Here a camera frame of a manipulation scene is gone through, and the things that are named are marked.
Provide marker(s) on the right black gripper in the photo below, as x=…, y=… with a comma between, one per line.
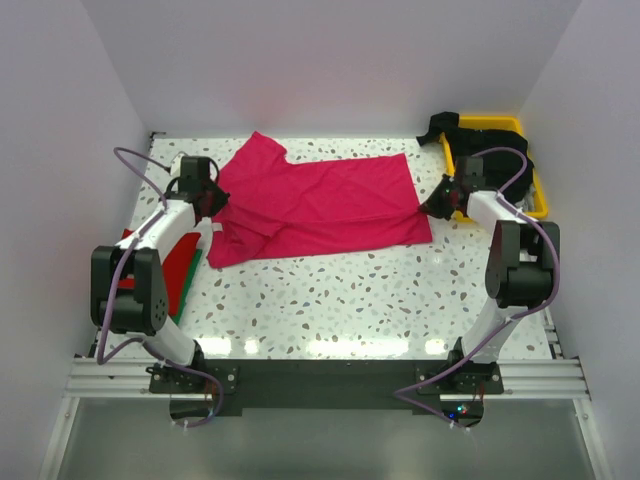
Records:
x=432, y=206

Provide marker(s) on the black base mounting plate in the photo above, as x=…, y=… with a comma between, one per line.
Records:
x=231, y=387

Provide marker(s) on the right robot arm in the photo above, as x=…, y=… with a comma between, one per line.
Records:
x=522, y=273

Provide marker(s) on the black t shirt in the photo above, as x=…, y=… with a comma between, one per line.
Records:
x=499, y=166

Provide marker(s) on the aluminium frame rail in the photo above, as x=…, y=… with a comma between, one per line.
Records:
x=527, y=379

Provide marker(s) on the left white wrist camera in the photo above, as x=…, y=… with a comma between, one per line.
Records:
x=175, y=165

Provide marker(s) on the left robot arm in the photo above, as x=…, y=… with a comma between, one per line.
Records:
x=129, y=301

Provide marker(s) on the pink t shirt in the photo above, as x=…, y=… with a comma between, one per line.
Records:
x=278, y=209

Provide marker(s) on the green folded t shirt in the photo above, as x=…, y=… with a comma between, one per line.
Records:
x=190, y=290

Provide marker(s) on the red folded t shirt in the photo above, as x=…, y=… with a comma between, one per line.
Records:
x=179, y=268

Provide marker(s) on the grey t shirt in bin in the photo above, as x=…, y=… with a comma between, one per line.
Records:
x=527, y=203

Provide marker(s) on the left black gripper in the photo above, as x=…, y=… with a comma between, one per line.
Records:
x=221, y=197

